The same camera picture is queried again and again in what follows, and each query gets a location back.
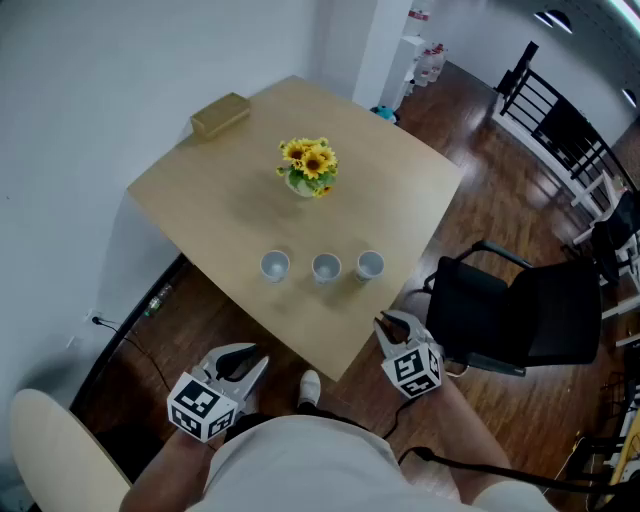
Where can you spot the black bag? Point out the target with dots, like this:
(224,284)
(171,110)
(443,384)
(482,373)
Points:
(617,235)

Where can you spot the black office chair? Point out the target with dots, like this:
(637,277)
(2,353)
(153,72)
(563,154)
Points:
(505,310)

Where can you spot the group of clear water bottles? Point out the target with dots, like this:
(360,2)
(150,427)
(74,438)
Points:
(432,64)

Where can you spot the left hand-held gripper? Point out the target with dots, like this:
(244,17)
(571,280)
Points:
(200,405)

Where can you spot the white shelf rack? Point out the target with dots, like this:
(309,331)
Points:
(602,200)

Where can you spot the grey cup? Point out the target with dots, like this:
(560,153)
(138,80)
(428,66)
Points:
(370,264)
(274,265)
(326,268)

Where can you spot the white cabinet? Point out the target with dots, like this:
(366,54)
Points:
(402,70)

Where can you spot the black stair railing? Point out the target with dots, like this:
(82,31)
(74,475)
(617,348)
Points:
(555,107)

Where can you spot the flat wooden box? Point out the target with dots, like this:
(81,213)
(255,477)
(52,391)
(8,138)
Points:
(220,114)

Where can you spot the teal round object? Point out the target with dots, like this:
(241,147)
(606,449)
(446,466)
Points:
(385,113)

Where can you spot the white wall socket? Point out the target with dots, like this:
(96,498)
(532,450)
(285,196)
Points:
(92,317)

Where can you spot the person's white shirt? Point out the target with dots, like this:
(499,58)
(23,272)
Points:
(320,470)

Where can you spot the yellow board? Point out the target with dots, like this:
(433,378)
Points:
(627,465)

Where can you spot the white flower vase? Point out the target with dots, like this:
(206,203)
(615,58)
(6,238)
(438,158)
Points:
(296,187)

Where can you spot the person's right forearm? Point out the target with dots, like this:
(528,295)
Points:
(465,430)

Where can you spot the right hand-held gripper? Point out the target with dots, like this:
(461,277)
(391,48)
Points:
(414,370)

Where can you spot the yellow sunflower bouquet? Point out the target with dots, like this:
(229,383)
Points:
(309,159)

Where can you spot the green plastic bottle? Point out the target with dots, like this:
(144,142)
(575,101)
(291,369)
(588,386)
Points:
(157,301)

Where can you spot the person's white shoe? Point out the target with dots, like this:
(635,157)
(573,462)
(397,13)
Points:
(310,387)

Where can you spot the person's left forearm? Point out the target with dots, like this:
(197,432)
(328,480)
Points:
(165,470)

